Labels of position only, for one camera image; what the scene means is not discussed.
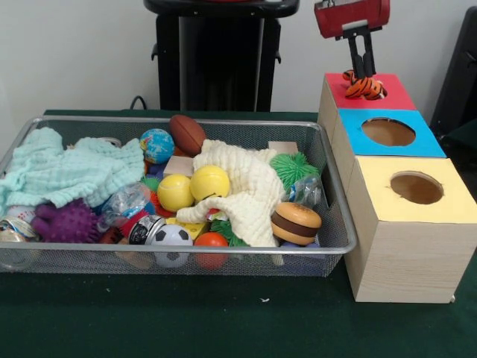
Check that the dark green side table cloth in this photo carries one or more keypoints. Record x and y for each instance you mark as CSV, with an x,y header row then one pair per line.
x,y
466,141

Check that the wooden box with three holes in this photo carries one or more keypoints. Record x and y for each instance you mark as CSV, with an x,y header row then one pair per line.
x,y
410,261

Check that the yellow smiley ball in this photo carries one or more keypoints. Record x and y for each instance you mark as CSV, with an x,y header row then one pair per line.
x,y
208,181

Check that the orange tiger plush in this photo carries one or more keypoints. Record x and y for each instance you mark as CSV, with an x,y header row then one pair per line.
x,y
363,88

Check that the yellow tennis ball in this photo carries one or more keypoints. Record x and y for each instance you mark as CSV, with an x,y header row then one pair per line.
x,y
173,192

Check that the cream waffle cloth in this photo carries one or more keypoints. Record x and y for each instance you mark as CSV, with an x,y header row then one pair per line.
x,y
253,175

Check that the blue globe ball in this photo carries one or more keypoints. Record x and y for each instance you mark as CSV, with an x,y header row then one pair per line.
x,y
156,146

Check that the black white soccer ball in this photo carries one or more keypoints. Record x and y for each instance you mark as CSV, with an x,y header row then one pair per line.
x,y
171,238

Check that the toy hamburger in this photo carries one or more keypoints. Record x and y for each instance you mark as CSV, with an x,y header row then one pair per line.
x,y
296,222

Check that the shallow silver mesh bin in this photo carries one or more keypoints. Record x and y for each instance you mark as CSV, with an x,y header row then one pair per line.
x,y
242,266

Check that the orange red ball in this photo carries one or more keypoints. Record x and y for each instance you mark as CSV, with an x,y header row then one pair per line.
x,y
210,241

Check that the green spiky rubber ball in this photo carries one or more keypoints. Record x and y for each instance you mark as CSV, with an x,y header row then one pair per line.
x,y
292,166

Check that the black chair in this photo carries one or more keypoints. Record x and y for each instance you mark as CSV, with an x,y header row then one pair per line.
x,y
458,74

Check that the brown toy football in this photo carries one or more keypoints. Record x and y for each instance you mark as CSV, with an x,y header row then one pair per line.
x,y
186,132

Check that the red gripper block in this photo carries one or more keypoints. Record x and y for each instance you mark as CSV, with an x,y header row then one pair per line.
x,y
354,13

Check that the mint green waffle cloth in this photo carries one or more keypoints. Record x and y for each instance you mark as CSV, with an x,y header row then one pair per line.
x,y
67,168

